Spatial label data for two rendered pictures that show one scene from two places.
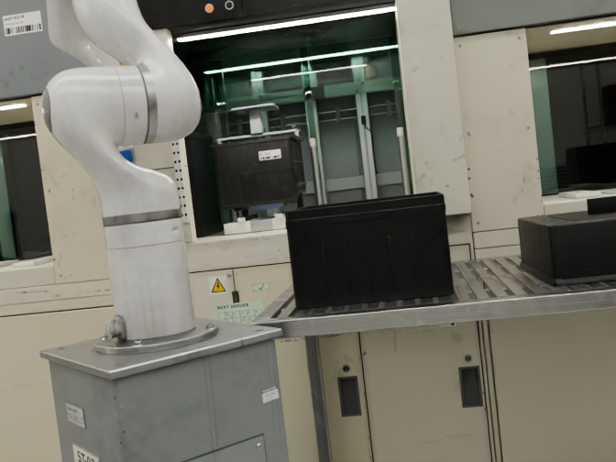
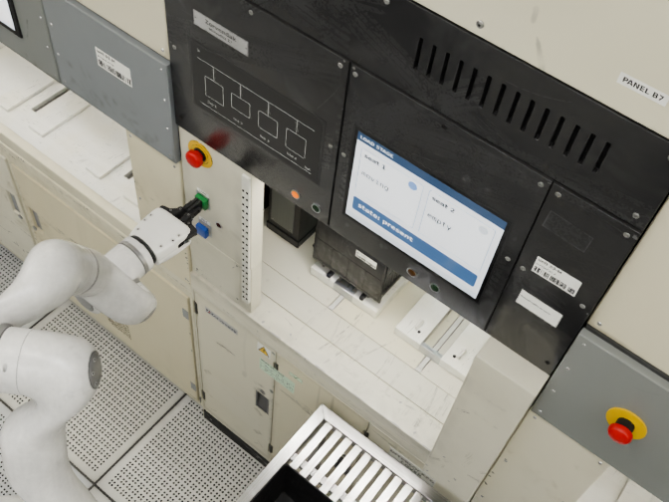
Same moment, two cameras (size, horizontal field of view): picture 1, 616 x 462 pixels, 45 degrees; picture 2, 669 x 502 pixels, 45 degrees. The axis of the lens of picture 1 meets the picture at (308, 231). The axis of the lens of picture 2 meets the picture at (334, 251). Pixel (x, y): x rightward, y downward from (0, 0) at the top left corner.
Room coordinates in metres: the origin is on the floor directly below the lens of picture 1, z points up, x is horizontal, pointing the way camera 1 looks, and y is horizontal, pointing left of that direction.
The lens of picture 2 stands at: (0.97, -0.30, 2.62)
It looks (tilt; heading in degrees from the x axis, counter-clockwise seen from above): 53 degrees down; 23
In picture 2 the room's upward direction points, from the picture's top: 9 degrees clockwise
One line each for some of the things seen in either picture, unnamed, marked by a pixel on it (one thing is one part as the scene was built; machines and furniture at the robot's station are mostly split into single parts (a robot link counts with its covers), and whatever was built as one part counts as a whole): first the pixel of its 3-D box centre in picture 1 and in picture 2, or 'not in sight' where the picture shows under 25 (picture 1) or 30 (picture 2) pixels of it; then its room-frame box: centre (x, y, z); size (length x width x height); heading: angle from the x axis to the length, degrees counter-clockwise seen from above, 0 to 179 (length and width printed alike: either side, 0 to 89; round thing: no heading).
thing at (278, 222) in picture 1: (268, 221); (366, 266); (2.14, 0.11, 0.89); 0.22 x 0.21 x 0.04; 172
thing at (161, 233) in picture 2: not in sight; (157, 237); (1.75, 0.45, 1.20); 0.11 x 0.10 x 0.07; 173
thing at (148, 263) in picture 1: (150, 280); not in sight; (1.16, 0.25, 0.85); 0.19 x 0.19 x 0.18
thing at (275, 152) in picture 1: (261, 162); (375, 227); (2.14, 0.11, 1.06); 0.24 x 0.20 x 0.32; 82
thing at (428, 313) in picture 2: not in sight; (452, 326); (2.10, -0.16, 0.89); 0.22 x 0.21 x 0.04; 172
